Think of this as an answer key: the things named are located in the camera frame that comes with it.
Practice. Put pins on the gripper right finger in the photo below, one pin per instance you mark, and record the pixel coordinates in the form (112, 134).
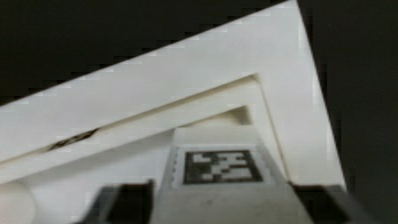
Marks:
(331, 205)

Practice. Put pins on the white square tabletop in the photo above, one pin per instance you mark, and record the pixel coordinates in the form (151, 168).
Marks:
(86, 133)

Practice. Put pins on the white table leg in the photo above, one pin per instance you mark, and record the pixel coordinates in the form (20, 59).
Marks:
(224, 187)

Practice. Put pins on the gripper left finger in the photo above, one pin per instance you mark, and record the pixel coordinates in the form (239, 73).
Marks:
(123, 205)

